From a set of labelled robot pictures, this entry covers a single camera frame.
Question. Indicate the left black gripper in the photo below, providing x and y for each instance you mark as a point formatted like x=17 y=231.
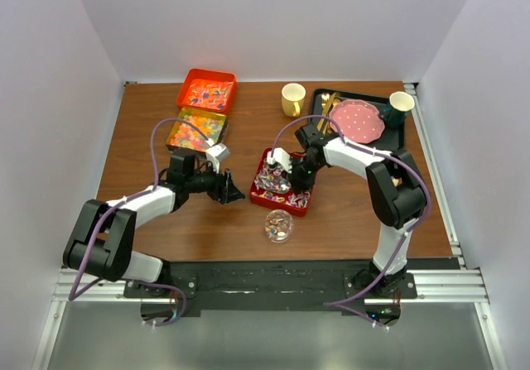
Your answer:
x=224 y=189

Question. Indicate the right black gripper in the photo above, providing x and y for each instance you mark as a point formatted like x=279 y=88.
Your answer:
x=299 y=184

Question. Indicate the red tray of lollipops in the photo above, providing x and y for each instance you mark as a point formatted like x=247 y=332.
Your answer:
x=295 y=203

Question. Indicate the clear plastic jar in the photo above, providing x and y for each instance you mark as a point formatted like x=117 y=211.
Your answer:
x=278 y=225

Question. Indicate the gold tin of gummies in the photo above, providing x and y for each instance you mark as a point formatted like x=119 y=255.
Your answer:
x=212 y=124

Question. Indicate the orange tray of candies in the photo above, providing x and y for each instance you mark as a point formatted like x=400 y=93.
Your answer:
x=210 y=90

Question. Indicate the silver metal scoop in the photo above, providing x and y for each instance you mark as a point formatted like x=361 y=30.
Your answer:
x=272 y=179

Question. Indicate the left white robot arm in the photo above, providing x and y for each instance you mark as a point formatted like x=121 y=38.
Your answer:
x=100 y=247

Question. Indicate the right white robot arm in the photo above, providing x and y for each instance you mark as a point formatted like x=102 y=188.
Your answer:
x=398 y=194

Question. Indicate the pink dotted plate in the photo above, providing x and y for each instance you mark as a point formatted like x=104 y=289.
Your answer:
x=358 y=120

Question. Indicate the gold fork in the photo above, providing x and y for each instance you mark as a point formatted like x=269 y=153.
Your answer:
x=326 y=98

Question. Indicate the yellow mug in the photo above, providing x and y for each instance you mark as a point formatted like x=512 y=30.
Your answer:
x=293 y=98

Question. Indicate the gold knife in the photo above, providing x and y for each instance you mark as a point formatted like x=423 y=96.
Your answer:
x=333 y=102

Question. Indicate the dark green mug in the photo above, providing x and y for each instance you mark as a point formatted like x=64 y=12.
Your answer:
x=396 y=109

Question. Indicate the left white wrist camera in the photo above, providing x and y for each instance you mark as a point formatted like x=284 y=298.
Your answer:
x=216 y=154

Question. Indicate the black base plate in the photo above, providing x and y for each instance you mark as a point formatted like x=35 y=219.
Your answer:
x=263 y=285

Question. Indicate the aluminium frame rail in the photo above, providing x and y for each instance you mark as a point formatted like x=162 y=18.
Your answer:
x=446 y=286

